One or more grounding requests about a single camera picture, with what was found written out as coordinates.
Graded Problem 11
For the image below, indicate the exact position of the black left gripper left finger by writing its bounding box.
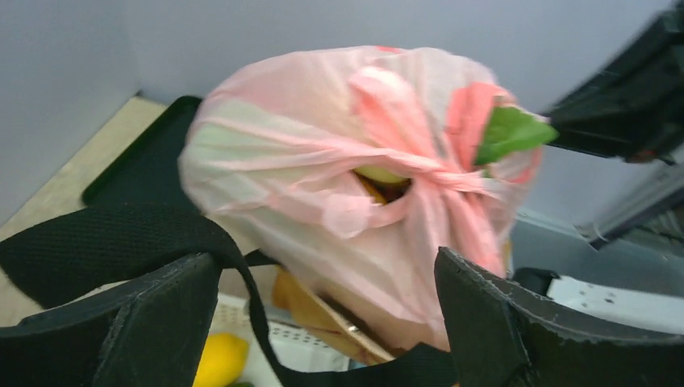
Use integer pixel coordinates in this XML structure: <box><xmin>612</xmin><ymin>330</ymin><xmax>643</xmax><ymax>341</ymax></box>
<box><xmin>1</xmin><ymin>255</ymin><xmax>220</xmax><ymax>386</ymax></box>

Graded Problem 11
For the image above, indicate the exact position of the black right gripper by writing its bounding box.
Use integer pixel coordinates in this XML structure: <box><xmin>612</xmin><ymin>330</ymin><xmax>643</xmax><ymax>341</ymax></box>
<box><xmin>545</xmin><ymin>1</ymin><xmax>683</xmax><ymax>164</ymax></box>

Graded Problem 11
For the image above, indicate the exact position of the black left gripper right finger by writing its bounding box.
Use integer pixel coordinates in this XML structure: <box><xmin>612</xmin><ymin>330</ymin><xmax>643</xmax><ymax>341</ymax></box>
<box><xmin>434</xmin><ymin>248</ymin><xmax>683</xmax><ymax>386</ymax></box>

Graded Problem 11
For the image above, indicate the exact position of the brown Trader Joe's bag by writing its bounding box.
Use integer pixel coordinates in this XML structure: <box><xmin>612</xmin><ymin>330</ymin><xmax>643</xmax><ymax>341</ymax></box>
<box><xmin>1</xmin><ymin>205</ymin><xmax>457</xmax><ymax>386</ymax></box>

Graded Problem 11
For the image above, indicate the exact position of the pink plastic grocery bag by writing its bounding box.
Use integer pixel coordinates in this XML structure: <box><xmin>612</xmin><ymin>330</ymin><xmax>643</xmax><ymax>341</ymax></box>
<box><xmin>179</xmin><ymin>46</ymin><xmax>542</xmax><ymax>350</ymax></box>

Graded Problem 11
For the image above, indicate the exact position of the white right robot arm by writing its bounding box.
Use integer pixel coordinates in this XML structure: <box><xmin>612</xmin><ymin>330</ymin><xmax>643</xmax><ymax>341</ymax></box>
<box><xmin>512</xmin><ymin>2</ymin><xmax>683</xmax><ymax>334</ymax></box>

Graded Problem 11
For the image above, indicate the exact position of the yellow lemon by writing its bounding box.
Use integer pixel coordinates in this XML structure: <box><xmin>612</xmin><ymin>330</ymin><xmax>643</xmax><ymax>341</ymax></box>
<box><xmin>193</xmin><ymin>333</ymin><xmax>249</xmax><ymax>387</ymax></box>

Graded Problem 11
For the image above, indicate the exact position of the green leafy vegetable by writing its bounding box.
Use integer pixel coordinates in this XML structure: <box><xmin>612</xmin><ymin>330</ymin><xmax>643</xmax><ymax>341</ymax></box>
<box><xmin>474</xmin><ymin>106</ymin><xmax>558</xmax><ymax>165</ymax></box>

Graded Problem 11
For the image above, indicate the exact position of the white perforated basket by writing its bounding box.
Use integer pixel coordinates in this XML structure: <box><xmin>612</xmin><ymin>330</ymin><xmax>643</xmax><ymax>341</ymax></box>
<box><xmin>210</xmin><ymin>293</ymin><xmax>350</xmax><ymax>387</ymax></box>

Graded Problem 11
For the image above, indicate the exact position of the black tray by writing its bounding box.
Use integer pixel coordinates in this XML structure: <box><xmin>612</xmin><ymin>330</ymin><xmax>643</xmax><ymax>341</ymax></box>
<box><xmin>81</xmin><ymin>95</ymin><xmax>202</xmax><ymax>213</ymax></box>

